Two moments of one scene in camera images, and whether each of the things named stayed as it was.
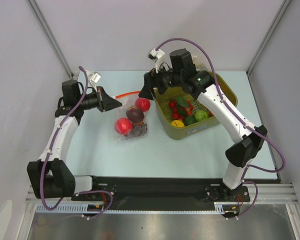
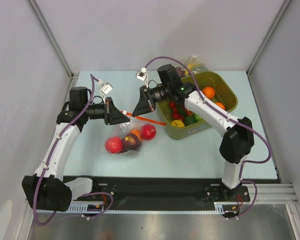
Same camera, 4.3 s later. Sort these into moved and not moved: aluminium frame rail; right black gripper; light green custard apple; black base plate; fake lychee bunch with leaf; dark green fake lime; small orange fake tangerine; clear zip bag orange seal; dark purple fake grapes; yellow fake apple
Moved: clear zip bag orange seal; right black gripper; small orange fake tangerine; dark purple fake grapes
Not moved: dark green fake lime; fake lychee bunch with leaf; black base plate; yellow fake apple; light green custard apple; aluminium frame rail
